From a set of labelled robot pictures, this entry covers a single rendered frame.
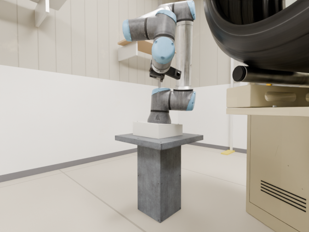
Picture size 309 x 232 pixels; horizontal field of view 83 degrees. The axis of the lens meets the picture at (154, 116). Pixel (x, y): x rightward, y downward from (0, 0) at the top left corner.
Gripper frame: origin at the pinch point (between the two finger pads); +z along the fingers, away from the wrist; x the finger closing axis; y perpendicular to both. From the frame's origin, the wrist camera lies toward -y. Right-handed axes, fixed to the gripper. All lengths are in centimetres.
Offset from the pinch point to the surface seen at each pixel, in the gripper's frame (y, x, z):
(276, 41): -20, 10, -69
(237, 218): -75, 82, 31
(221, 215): -66, 83, 36
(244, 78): -22, 13, -56
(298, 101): -39, 16, -53
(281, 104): -33, 18, -55
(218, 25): -12, -1, -55
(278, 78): -33, 10, -53
